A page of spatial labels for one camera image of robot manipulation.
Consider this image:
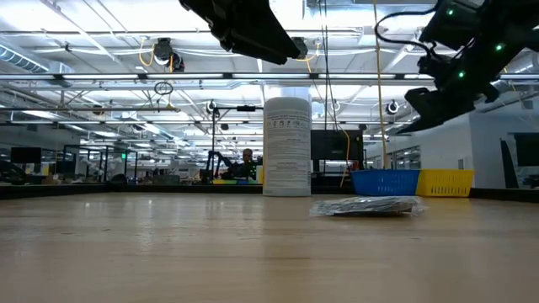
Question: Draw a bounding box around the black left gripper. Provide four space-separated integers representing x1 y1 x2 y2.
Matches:
179 0 302 65

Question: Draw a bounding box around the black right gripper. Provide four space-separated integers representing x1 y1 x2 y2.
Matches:
397 50 500 135

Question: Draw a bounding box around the yellow plastic basket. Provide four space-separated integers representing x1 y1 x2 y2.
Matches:
416 168 476 199

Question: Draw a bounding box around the black leaning board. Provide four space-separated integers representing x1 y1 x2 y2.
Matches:
499 138 520 189

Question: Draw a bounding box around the blue plastic basket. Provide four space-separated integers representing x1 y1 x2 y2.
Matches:
350 168 422 198

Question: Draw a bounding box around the white wipes canister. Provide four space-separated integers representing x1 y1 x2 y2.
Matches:
263 96 313 198

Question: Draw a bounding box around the person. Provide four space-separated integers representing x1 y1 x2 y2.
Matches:
227 147 264 181

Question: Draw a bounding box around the bagged black round sponge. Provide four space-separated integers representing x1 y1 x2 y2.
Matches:
310 195 427 218

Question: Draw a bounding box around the long linear ceiling light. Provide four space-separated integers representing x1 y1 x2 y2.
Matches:
0 72 539 82

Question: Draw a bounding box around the black desk monitor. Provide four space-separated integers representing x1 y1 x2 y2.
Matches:
10 146 42 164

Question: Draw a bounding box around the black chair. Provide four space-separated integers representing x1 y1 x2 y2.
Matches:
0 159 25 186

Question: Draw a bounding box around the silver ventilation duct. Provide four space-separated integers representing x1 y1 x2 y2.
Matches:
475 50 539 123
0 41 75 77

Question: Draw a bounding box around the black camera stand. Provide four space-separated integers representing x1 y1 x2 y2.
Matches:
210 104 264 166

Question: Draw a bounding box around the black wall monitor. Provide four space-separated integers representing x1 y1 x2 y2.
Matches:
513 131 539 167

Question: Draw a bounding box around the short yellow cable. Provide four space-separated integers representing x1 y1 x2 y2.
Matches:
336 125 352 178

